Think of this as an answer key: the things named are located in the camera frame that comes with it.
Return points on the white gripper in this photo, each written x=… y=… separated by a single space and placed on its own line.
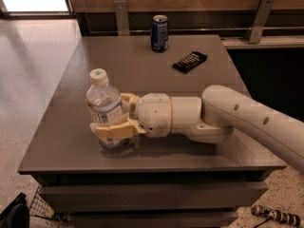
x=154 y=114

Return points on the clear blue-label plastic bottle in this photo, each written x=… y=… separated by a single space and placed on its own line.
x=104 y=101

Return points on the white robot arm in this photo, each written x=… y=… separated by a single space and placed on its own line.
x=211 y=118

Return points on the grey drawer cabinet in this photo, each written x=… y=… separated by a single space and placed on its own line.
x=168 y=182

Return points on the black snack bar wrapper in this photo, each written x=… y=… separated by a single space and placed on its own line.
x=191 y=61

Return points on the blue soda can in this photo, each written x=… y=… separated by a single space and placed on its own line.
x=159 y=33

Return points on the black object floor corner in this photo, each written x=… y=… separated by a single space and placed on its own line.
x=16 y=214

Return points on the black white striped tool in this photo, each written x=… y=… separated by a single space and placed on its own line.
x=279 y=216

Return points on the left metal wall bracket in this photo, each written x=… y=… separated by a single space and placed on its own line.
x=122 y=21

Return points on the metal wall bracket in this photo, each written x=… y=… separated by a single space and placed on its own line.
x=122 y=21
x=254 y=32

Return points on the black wire mesh basket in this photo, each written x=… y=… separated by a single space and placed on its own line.
x=40 y=209

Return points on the right metal wall bracket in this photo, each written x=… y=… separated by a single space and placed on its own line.
x=254 y=32

